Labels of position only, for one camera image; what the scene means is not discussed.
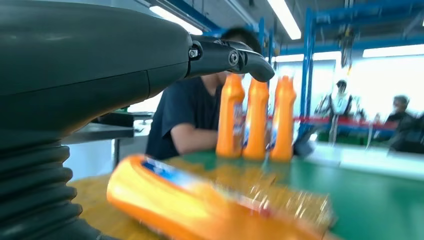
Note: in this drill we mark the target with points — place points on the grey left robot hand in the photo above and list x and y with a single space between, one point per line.
82 56

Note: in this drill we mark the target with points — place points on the orange detergent bottle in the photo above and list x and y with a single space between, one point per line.
283 126
228 126
255 126
172 205

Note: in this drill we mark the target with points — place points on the ceiling light tube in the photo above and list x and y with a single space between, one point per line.
175 20
321 56
285 16
392 51

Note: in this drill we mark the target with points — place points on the yellow tape patch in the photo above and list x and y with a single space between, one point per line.
89 205

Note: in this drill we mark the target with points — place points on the blue shelf rack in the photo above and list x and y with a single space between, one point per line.
308 66

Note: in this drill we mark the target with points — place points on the white background humanoid robot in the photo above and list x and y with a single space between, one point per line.
341 102

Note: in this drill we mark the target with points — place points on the white desk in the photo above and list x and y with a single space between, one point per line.
381 162

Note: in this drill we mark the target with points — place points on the background person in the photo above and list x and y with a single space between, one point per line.
400 116

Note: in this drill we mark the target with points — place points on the red rail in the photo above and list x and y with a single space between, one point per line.
348 122

